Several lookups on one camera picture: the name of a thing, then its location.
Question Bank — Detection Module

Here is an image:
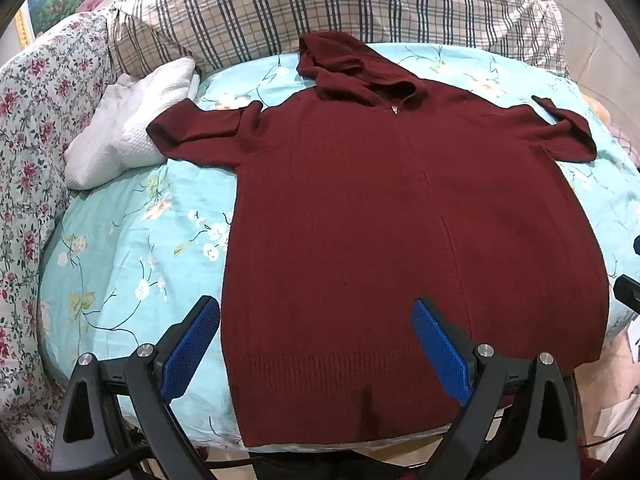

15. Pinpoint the maroon hooded sweater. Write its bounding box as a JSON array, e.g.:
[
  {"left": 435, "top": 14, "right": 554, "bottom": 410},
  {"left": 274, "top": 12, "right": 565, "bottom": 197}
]
[{"left": 146, "top": 31, "right": 610, "bottom": 448}]

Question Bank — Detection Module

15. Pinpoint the white paper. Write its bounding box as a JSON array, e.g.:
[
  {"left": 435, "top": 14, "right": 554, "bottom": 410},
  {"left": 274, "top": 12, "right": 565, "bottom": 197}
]
[{"left": 597, "top": 400, "right": 637, "bottom": 442}]

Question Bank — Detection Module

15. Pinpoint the pink floral quilt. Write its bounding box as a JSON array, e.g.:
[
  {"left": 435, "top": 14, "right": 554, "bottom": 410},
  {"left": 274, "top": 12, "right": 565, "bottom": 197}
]
[{"left": 0, "top": 10, "right": 118, "bottom": 471}]

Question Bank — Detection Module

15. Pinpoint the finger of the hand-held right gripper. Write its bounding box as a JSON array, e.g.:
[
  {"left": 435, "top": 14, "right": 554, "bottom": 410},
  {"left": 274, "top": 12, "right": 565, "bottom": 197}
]
[{"left": 613, "top": 274, "right": 640, "bottom": 312}]

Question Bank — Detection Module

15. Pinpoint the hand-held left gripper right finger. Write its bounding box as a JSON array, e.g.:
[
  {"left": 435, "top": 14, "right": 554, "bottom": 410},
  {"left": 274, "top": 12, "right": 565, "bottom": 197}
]
[{"left": 410, "top": 297, "right": 583, "bottom": 480}]

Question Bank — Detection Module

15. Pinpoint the light blue floral bedsheet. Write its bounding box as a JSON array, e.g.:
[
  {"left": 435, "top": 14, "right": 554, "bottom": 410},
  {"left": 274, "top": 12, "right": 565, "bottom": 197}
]
[{"left": 37, "top": 42, "right": 640, "bottom": 448}]

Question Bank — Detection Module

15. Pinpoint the plaid quilt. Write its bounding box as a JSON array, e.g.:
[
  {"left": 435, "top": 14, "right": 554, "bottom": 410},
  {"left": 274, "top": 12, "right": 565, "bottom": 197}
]
[{"left": 107, "top": 0, "right": 568, "bottom": 78}]

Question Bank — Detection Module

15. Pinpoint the white textured cloth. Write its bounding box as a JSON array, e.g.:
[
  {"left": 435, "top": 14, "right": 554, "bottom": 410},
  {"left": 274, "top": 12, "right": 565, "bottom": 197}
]
[{"left": 64, "top": 56, "right": 201, "bottom": 191}]

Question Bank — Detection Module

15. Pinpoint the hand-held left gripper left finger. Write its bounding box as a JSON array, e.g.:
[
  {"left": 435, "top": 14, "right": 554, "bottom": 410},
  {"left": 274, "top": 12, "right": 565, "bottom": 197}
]
[{"left": 50, "top": 295, "right": 222, "bottom": 480}]

